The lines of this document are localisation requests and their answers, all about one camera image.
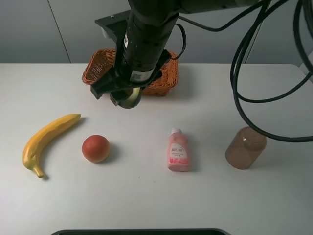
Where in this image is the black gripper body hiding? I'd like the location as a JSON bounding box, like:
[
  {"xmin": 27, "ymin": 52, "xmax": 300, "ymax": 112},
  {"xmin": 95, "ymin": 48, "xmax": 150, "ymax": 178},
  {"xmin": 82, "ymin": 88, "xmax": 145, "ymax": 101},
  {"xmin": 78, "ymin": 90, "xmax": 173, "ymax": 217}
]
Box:
[{"xmin": 106, "ymin": 23, "xmax": 171, "ymax": 91}]

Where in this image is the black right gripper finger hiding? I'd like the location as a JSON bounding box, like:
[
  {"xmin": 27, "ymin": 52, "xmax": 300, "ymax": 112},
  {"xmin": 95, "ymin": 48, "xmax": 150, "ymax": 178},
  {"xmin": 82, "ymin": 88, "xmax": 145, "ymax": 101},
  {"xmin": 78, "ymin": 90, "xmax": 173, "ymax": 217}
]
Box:
[{"xmin": 110, "ymin": 90, "xmax": 123, "ymax": 106}]

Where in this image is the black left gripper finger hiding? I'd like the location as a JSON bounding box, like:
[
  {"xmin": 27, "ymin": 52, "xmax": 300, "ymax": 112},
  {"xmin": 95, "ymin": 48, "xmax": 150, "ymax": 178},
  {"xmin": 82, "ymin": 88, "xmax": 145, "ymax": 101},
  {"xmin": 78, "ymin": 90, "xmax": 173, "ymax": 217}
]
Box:
[{"xmin": 90, "ymin": 73, "xmax": 117, "ymax": 99}]

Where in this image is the halved avocado with pit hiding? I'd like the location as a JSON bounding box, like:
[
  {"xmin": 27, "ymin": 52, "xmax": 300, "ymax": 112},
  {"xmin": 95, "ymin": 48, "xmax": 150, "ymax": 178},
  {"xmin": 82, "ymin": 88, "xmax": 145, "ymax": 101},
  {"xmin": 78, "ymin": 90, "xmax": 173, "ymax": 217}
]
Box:
[{"xmin": 118, "ymin": 87, "xmax": 142, "ymax": 109}]

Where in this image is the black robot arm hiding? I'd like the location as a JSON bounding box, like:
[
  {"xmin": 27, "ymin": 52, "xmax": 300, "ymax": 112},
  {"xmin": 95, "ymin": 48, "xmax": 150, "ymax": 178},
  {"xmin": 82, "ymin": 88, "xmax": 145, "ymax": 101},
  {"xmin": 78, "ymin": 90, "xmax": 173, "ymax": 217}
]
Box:
[{"xmin": 90, "ymin": 0, "xmax": 261, "ymax": 109}]

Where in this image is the brown wicker basket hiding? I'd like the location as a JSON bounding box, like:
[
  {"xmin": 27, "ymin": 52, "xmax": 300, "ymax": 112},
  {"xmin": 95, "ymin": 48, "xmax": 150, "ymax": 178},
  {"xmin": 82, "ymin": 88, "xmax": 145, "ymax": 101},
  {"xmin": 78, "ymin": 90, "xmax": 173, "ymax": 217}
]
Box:
[{"xmin": 82, "ymin": 48, "xmax": 179, "ymax": 96}]

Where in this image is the red orange peach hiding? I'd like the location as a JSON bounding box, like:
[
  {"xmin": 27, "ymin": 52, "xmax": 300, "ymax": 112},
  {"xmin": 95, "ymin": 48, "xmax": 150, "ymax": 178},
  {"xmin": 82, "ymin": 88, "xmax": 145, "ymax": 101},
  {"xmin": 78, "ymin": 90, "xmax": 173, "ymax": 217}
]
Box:
[{"xmin": 82, "ymin": 135, "xmax": 110, "ymax": 163}]

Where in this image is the pink bottle white cap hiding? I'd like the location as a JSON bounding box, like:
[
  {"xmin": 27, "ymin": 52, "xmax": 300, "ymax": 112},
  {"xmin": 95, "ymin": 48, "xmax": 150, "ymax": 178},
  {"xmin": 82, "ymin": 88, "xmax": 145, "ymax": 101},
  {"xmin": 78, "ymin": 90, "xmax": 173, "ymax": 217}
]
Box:
[{"xmin": 167, "ymin": 128, "xmax": 189, "ymax": 172}]

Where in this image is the yellow banana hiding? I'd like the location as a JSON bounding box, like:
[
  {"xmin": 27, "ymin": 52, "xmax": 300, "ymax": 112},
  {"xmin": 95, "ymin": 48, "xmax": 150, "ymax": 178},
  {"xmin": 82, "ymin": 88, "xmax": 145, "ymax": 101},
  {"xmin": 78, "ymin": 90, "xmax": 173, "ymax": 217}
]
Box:
[{"xmin": 22, "ymin": 114, "xmax": 81, "ymax": 178}]

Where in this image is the black tray edge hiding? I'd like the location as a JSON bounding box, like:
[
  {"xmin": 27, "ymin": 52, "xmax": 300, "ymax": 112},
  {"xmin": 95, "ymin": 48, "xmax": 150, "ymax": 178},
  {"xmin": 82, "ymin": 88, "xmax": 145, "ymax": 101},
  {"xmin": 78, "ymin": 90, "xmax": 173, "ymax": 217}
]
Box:
[{"xmin": 52, "ymin": 228, "xmax": 229, "ymax": 235}]

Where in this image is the brown translucent plastic cup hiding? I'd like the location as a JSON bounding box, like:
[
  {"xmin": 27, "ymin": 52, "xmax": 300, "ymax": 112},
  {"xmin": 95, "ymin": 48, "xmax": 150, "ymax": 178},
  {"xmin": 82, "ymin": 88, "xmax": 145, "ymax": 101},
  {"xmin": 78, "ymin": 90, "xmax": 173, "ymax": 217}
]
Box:
[{"xmin": 225, "ymin": 127, "xmax": 267, "ymax": 170}]

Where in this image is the thin black cable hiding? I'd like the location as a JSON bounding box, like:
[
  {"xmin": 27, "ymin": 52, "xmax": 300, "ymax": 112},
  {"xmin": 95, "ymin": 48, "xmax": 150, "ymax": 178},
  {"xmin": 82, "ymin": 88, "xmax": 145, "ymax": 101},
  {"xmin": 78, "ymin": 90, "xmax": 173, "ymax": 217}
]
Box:
[{"xmin": 170, "ymin": 0, "xmax": 289, "ymax": 60}]

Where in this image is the black cable bundle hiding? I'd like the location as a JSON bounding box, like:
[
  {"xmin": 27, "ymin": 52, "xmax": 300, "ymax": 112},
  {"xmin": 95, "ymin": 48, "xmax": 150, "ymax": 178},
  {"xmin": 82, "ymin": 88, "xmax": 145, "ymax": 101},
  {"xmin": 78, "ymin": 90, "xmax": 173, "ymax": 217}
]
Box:
[{"xmin": 230, "ymin": 0, "xmax": 313, "ymax": 142}]

